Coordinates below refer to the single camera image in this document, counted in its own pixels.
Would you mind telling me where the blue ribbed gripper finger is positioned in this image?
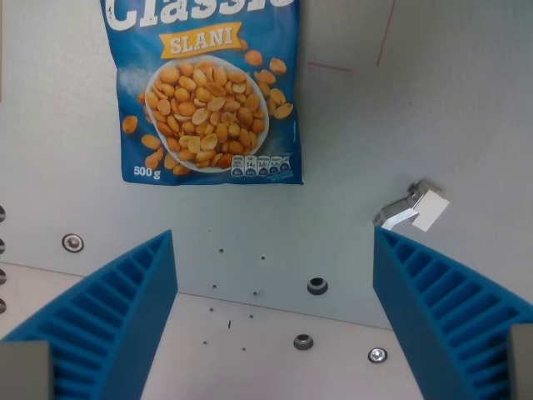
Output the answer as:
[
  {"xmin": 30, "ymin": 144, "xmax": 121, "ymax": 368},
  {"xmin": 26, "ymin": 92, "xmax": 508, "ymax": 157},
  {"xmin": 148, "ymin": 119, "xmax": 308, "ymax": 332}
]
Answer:
[
  {"xmin": 0, "ymin": 229, "xmax": 179, "ymax": 400},
  {"xmin": 372, "ymin": 227, "xmax": 533, "ymax": 400}
]

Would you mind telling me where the blue salted peanuts bag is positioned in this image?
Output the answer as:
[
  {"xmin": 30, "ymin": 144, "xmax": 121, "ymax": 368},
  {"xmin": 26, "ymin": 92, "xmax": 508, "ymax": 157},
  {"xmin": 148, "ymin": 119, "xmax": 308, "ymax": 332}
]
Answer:
[{"xmin": 99, "ymin": 0, "xmax": 305, "ymax": 188}]

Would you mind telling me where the small white metal bracket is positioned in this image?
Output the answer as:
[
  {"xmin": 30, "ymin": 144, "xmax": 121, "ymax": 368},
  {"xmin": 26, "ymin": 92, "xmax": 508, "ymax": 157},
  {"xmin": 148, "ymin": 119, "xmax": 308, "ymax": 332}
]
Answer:
[{"xmin": 372, "ymin": 179, "xmax": 451, "ymax": 233}]

